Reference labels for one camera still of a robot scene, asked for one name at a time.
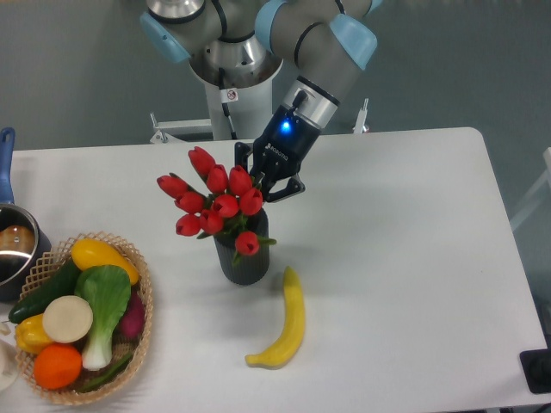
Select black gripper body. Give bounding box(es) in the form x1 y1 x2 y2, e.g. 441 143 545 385
251 106 320 182

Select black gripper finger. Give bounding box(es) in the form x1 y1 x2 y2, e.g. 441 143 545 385
260 172 306 203
234 141 253 173

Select red tulip bouquet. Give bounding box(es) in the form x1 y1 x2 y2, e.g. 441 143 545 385
157 146 276 264

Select dark grey ribbed vase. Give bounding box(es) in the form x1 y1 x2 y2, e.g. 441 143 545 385
214 209 272 286

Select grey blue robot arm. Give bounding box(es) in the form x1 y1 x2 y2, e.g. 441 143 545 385
139 1 377 202

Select yellow banana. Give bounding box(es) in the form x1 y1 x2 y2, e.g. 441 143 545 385
245 266 306 369

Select yellow squash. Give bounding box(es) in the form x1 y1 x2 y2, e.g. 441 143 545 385
71 238 139 286

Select green bok choy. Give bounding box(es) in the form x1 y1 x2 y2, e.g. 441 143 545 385
75 265 131 371

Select purple sweet potato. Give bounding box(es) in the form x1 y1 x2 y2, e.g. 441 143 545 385
118 291 145 339

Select woven wicker basket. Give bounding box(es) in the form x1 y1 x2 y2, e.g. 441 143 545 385
16 232 153 406

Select green cucumber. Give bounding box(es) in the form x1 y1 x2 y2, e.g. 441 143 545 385
8 259 81 324

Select white round radish slice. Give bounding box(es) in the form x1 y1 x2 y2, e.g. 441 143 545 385
42 295 93 343

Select green chili pepper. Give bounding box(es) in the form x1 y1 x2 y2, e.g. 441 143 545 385
77 353 133 393

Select yellow bell pepper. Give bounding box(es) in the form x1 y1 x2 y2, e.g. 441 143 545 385
15 314 53 354

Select orange fruit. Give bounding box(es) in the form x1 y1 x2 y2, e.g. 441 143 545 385
33 343 82 390

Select black device at edge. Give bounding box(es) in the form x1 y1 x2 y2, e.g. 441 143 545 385
519 348 550 394

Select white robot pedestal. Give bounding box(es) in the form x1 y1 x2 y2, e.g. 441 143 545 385
150 55 282 144

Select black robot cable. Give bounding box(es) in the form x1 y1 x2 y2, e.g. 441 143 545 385
217 66 238 140

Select blue handled saucepan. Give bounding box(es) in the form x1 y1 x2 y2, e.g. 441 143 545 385
1 127 51 302

